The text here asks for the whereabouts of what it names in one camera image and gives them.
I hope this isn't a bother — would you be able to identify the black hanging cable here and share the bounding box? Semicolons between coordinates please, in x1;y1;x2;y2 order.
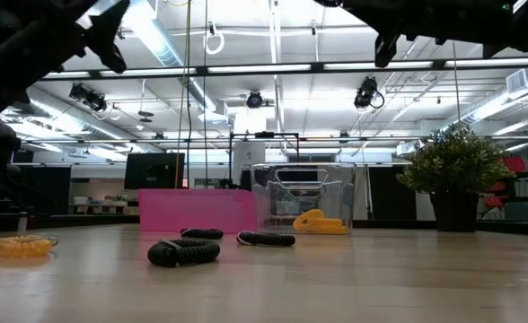
202;0;209;189
185;66;193;188

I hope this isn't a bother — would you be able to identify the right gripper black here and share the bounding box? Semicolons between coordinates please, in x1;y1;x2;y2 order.
342;0;444;68

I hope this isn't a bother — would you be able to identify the artificial green flowering plant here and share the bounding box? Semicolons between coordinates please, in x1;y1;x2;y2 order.
396;124;515;194

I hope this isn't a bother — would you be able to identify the black frame stand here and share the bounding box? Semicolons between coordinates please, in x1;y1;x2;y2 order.
228;131;301;189

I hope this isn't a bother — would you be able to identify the ceiling camera with cable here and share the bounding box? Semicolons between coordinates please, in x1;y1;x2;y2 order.
353;75;385;111
68;83;122;121

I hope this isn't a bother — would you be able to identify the black spring keychain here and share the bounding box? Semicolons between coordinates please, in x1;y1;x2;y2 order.
235;230;297;248
146;238;222;268
180;227;224;240

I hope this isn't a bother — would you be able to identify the black plant pot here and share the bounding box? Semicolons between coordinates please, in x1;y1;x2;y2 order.
428;190;480;233

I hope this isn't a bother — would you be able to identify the overhead light bar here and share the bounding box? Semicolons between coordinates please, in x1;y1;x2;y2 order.
43;57;528;82

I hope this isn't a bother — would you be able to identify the black chair grey back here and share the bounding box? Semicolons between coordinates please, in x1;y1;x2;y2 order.
502;196;528;224

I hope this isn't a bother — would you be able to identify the thin hanging cable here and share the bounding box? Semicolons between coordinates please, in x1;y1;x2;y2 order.
451;42;462;131

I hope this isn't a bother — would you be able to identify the silver ceiling air duct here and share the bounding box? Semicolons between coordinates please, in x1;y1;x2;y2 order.
77;0;229;122

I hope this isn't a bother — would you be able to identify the black partition panel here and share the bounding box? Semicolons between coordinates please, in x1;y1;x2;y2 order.
21;165;72;216
366;164;418;221

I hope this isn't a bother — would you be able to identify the round black ceiling camera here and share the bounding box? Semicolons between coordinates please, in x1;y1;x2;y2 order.
245;90;264;109

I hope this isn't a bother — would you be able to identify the clear plastic bin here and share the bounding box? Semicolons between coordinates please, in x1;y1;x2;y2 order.
249;161;357;237

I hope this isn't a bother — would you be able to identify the yellow hanging cable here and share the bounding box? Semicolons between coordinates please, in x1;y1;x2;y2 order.
173;0;192;189

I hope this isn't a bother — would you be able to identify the large black monitor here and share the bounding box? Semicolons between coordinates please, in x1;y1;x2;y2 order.
123;152;187;191

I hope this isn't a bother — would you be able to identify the white cable loop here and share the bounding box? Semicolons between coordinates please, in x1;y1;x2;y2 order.
203;20;225;57

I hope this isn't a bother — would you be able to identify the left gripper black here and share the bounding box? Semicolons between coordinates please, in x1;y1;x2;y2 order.
0;0;130;113

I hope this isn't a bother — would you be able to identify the pink plastic bin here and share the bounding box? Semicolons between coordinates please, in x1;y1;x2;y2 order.
136;188;259;234

